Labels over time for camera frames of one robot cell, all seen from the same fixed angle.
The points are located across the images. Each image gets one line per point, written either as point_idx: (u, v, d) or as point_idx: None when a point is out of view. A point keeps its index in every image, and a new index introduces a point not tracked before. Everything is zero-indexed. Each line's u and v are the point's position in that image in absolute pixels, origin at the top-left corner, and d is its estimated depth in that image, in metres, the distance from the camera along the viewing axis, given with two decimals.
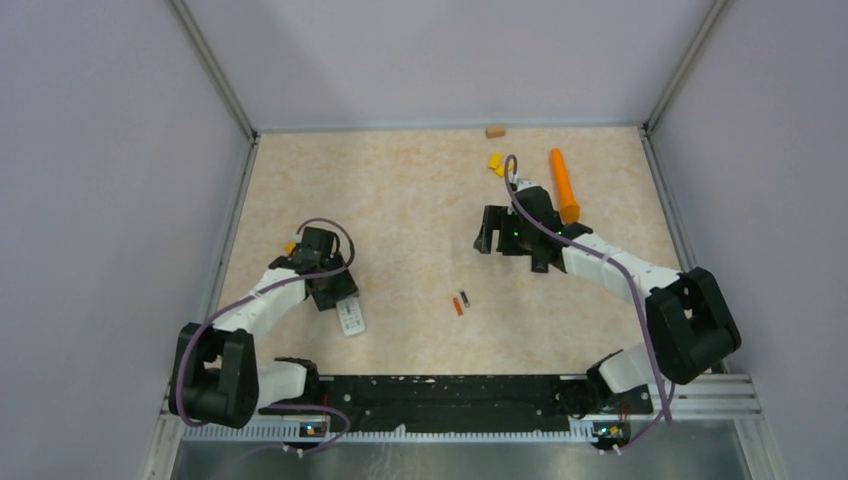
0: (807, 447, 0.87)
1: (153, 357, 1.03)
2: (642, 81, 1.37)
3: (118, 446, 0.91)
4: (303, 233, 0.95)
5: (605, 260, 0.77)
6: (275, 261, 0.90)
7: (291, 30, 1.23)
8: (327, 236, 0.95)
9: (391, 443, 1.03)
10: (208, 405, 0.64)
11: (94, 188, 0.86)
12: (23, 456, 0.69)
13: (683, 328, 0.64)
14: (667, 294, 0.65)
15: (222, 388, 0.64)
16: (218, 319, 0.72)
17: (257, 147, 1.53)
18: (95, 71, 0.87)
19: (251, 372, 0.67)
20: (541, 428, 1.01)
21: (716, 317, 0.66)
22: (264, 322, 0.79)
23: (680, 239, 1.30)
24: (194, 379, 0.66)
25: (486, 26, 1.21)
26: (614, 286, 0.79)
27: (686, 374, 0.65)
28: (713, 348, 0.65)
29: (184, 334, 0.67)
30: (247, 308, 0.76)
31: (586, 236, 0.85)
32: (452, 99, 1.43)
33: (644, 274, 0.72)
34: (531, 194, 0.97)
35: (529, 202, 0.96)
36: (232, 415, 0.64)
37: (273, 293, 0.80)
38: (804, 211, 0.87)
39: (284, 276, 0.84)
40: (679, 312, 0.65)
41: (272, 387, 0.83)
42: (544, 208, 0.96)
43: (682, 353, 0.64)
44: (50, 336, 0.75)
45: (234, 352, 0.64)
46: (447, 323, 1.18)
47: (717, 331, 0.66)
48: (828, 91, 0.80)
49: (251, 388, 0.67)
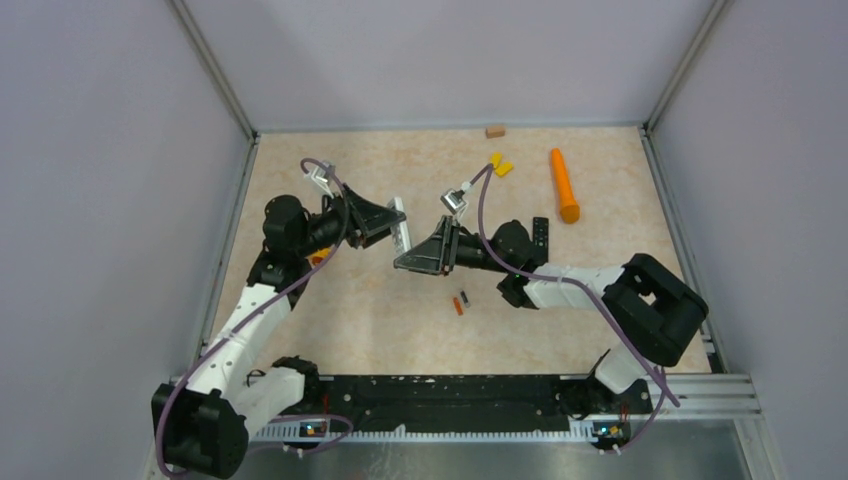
0: (808, 447, 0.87)
1: (153, 357, 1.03)
2: (642, 81, 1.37)
3: (116, 446, 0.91)
4: (265, 227, 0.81)
5: (559, 279, 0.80)
6: (253, 272, 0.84)
7: (290, 30, 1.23)
8: (292, 227, 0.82)
9: (391, 442, 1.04)
10: (195, 460, 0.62)
11: (93, 189, 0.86)
12: (20, 456, 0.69)
13: (651, 319, 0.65)
14: (621, 287, 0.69)
15: (205, 450, 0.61)
16: (192, 379, 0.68)
17: (256, 147, 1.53)
18: (94, 71, 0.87)
19: (236, 422, 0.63)
20: (540, 428, 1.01)
21: (672, 291, 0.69)
22: (246, 360, 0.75)
23: (680, 239, 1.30)
24: (176, 437, 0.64)
25: (486, 26, 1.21)
26: (579, 302, 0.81)
27: (672, 355, 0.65)
28: (687, 324, 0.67)
29: (157, 396, 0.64)
30: (221, 357, 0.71)
31: (542, 268, 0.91)
32: (452, 99, 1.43)
33: (595, 279, 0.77)
34: (515, 247, 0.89)
35: (514, 258, 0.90)
36: (219, 468, 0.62)
37: (248, 329, 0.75)
38: (805, 211, 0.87)
39: (263, 299, 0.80)
40: (638, 299, 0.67)
41: (270, 405, 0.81)
42: (522, 247, 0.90)
43: (659, 336, 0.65)
44: (50, 334, 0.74)
45: (211, 421, 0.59)
46: (447, 323, 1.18)
47: (684, 305, 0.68)
48: (828, 90, 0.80)
49: (239, 436, 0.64)
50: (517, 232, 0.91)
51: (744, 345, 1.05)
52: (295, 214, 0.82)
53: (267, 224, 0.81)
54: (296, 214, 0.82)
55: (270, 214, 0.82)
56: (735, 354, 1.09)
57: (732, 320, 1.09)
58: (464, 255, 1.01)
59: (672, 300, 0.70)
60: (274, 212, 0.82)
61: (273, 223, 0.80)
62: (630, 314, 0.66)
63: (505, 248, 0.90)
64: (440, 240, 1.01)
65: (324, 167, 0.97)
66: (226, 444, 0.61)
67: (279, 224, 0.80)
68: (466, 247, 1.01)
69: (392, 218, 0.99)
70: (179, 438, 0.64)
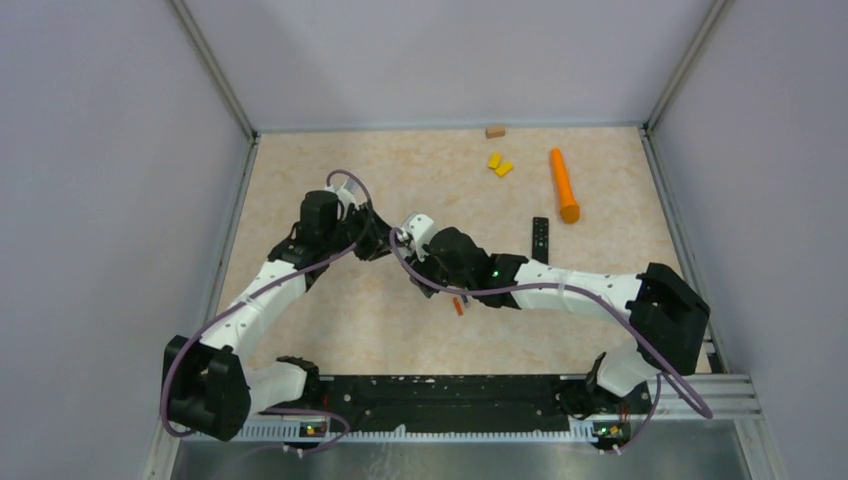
0: (809, 447, 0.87)
1: (153, 357, 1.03)
2: (642, 81, 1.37)
3: (114, 447, 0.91)
4: (302, 207, 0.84)
5: (563, 287, 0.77)
6: (275, 250, 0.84)
7: (290, 30, 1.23)
8: (326, 212, 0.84)
9: (391, 443, 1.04)
10: (197, 417, 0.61)
11: (93, 188, 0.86)
12: (21, 456, 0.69)
13: (674, 335, 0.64)
14: (646, 306, 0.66)
15: (210, 405, 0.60)
16: (206, 334, 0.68)
17: (257, 147, 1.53)
18: (95, 71, 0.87)
19: (242, 383, 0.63)
20: (541, 428, 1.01)
21: (684, 298, 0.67)
22: (258, 327, 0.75)
23: (680, 239, 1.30)
24: (182, 390, 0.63)
25: (485, 26, 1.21)
26: (582, 309, 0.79)
27: (690, 364, 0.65)
28: (697, 329, 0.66)
29: (170, 347, 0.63)
30: (236, 318, 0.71)
31: (525, 268, 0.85)
32: (452, 99, 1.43)
33: (610, 292, 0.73)
34: (447, 245, 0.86)
35: (453, 255, 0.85)
36: (219, 428, 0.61)
37: (266, 295, 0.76)
38: (804, 211, 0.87)
39: (282, 273, 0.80)
40: (663, 317, 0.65)
41: (270, 390, 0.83)
42: (467, 251, 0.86)
43: (682, 350, 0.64)
44: (51, 334, 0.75)
45: (219, 378, 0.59)
46: (447, 323, 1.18)
47: (692, 311, 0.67)
48: (828, 89, 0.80)
49: (242, 400, 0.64)
50: (451, 236, 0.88)
51: (744, 345, 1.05)
52: (333, 201, 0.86)
53: (306, 203, 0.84)
54: (334, 202, 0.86)
55: (308, 198, 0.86)
56: (736, 355, 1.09)
57: (732, 321, 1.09)
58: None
59: (680, 305, 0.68)
60: (312, 197, 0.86)
61: (310, 203, 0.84)
62: (657, 332, 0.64)
63: (437, 248, 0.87)
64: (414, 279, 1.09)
65: (353, 180, 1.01)
66: (229, 403, 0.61)
67: (319, 202, 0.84)
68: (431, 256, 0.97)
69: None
70: (185, 394, 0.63)
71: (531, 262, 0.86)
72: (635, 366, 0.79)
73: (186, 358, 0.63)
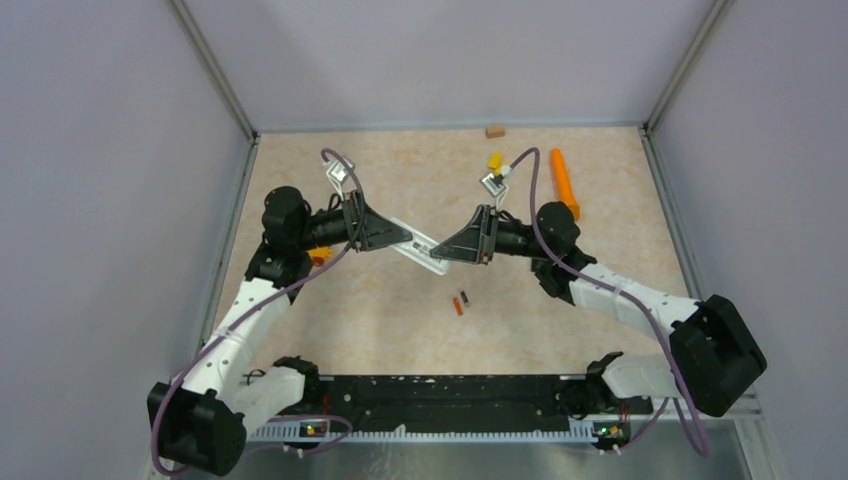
0: (810, 449, 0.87)
1: (153, 358, 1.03)
2: (643, 81, 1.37)
3: (114, 448, 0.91)
4: (264, 219, 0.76)
5: (618, 293, 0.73)
6: (252, 265, 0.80)
7: (289, 29, 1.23)
8: (292, 221, 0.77)
9: (391, 443, 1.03)
10: (193, 457, 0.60)
11: (92, 189, 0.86)
12: (22, 457, 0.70)
13: (710, 366, 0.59)
14: (691, 329, 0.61)
15: (202, 448, 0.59)
16: (188, 377, 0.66)
17: (256, 146, 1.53)
18: (94, 71, 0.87)
19: (234, 420, 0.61)
20: (541, 428, 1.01)
21: (739, 343, 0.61)
22: (244, 358, 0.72)
23: (680, 239, 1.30)
24: (173, 433, 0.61)
25: (485, 25, 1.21)
26: (630, 319, 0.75)
27: (718, 406, 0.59)
28: (742, 376, 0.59)
29: (153, 394, 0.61)
30: (218, 355, 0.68)
31: (592, 266, 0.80)
32: (453, 98, 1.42)
33: (661, 308, 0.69)
34: (557, 228, 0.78)
35: (555, 239, 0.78)
36: (215, 464, 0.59)
37: (246, 326, 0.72)
38: (804, 212, 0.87)
39: (262, 296, 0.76)
40: (709, 347, 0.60)
41: (269, 405, 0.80)
42: (571, 238, 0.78)
43: (712, 385, 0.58)
44: (54, 334, 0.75)
45: (205, 422, 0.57)
46: (447, 323, 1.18)
47: (743, 358, 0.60)
48: (828, 89, 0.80)
49: (237, 433, 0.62)
50: (565, 217, 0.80)
51: None
52: (296, 205, 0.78)
53: (267, 214, 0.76)
54: (297, 207, 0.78)
55: (270, 206, 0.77)
56: None
57: None
58: (505, 242, 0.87)
59: (731, 349, 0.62)
60: (274, 204, 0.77)
61: (272, 215, 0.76)
62: (693, 357, 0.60)
63: (546, 226, 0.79)
64: (478, 230, 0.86)
65: (343, 164, 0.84)
66: (221, 443, 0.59)
67: (284, 212, 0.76)
68: (509, 231, 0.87)
69: (399, 237, 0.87)
70: (177, 436, 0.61)
71: (600, 263, 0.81)
72: (645, 370, 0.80)
73: (173, 403, 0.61)
